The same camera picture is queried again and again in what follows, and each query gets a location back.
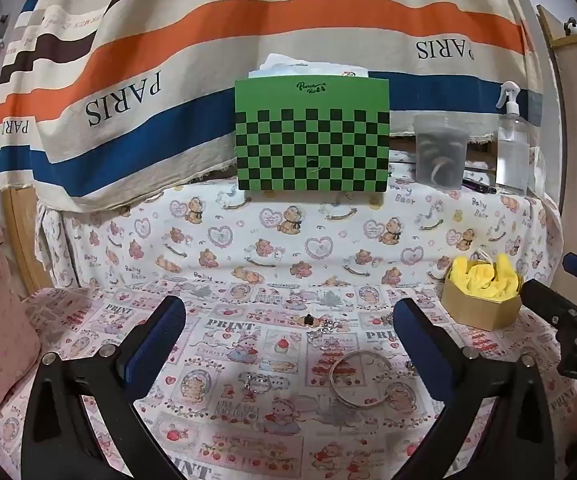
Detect silver bangle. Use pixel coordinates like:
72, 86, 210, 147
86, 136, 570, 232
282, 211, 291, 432
329, 350, 400, 407

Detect bear print cloth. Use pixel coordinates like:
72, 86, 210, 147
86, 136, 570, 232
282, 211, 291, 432
36, 150, 564, 296

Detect striped cloth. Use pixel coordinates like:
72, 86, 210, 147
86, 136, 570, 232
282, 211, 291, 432
0, 0, 544, 211

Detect white papers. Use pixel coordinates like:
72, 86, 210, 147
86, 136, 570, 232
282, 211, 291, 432
248, 53, 369, 80

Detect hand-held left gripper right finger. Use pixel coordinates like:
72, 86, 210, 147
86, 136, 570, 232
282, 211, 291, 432
393, 298, 555, 480

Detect strawberry print cloth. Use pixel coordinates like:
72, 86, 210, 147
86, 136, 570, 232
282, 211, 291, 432
0, 275, 577, 480

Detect wooden frame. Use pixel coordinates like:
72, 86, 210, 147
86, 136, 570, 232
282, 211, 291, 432
1, 185, 52, 296

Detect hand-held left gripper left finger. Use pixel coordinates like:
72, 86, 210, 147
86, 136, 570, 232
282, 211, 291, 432
21, 295, 186, 480

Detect gold hexagonal box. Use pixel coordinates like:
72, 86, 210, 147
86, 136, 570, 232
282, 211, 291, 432
441, 260, 523, 332

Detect wooden shelf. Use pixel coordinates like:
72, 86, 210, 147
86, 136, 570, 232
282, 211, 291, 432
536, 4, 577, 51

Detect green checkered box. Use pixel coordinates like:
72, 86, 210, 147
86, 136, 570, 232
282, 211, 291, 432
234, 77, 390, 193

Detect clear plastic container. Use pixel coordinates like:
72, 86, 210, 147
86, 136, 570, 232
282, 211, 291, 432
413, 114, 470, 191

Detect small silver ring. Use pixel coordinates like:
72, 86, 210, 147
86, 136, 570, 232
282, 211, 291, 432
242, 371, 272, 395

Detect clear spray bottle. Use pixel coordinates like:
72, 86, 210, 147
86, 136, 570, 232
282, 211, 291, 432
495, 81, 532, 196

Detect dark pen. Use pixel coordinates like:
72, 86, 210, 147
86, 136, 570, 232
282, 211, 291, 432
463, 177, 498, 195

